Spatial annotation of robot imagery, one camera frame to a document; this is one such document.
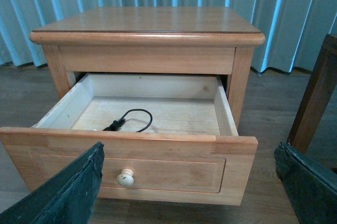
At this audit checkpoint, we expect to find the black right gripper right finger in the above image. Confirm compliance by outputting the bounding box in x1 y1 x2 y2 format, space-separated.
274 142 336 223

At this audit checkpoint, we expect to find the wooden nightstand cabinet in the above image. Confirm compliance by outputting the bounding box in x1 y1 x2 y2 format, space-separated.
29 7 265 124

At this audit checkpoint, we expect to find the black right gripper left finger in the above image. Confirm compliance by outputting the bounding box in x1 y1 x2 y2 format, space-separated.
1 142 105 223

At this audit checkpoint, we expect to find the white charger with black cable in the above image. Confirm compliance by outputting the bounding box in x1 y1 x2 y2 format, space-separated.
103 109 153 132

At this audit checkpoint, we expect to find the pale green curtain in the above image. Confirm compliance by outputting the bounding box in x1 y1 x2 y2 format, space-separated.
0 0 337 74

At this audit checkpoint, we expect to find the wooden top drawer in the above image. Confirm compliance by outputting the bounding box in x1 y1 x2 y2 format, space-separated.
1 74 258 205

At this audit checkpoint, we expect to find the dark wooden furniture leg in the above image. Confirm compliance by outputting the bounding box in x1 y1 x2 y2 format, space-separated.
287 34 336 153

